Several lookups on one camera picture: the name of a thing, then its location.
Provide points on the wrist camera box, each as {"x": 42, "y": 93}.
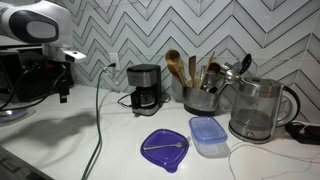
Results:
{"x": 75, "y": 56}

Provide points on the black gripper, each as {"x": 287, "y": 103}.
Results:
{"x": 58, "y": 71}

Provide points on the slotted wooden spatula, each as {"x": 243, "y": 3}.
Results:
{"x": 207, "y": 66}

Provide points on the metal fork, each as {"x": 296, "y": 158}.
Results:
{"x": 163, "y": 146}

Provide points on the blue glass plate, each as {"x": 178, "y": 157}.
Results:
{"x": 10, "y": 115}

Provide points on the black power adapter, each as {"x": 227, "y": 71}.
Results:
{"x": 305, "y": 135}

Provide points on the small wooden spoon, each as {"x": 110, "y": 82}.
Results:
{"x": 175, "y": 71}

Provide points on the white wall outlet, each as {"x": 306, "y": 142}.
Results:
{"x": 114, "y": 58}

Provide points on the purple plastic lid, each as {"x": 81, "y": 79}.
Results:
{"x": 165, "y": 155}

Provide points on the shiny metal ladle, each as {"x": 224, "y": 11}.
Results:
{"x": 231, "y": 76}

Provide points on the glass steel electric kettle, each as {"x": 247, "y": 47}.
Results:
{"x": 255, "y": 106}

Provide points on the black perforated spoon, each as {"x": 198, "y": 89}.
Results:
{"x": 246, "y": 62}

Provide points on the clear container blue lid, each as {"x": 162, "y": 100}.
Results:
{"x": 207, "y": 131}

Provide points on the silver utensil bucket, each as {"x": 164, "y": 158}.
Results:
{"x": 200, "y": 100}

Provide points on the metal perforated spoon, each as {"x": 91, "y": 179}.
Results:
{"x": 227, "y": 66}

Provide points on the black microwave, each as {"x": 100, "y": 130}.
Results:
{"x": 30, "y": 83}

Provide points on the black silver coffee maker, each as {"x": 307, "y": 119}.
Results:
{"x": 144, "y": 88}

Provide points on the dark copper ladle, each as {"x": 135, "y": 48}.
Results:
{"x": 215, "y": 67}

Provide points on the large round wooden spoon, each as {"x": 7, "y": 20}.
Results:
{"x": 173, "y": 56}

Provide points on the dark stove edge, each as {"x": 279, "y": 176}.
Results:
{"x": 16, "y": 166}

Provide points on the plain wooden spatula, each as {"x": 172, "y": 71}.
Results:
{"x": 192, "y": 68}

